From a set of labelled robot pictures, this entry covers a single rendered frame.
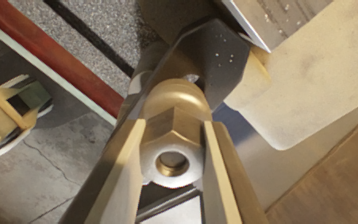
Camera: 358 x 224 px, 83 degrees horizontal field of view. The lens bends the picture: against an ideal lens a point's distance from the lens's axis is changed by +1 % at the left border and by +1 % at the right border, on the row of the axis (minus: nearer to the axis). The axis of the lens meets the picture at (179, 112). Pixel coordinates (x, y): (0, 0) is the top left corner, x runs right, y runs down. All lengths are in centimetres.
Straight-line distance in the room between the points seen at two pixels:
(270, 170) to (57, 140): 148
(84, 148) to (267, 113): 156
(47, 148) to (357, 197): 173
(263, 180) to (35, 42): 54
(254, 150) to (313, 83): 30
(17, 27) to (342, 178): 65
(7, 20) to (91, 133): 118
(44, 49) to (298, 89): 40
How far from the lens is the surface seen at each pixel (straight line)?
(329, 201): 53
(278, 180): 55
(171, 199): 159
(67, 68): 43
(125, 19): 35
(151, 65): 24
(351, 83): 21
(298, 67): 18
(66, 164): 185
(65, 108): 131
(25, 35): 46
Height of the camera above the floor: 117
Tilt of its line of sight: 62 degrees down
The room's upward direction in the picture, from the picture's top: 177 degrees counter-clockwise
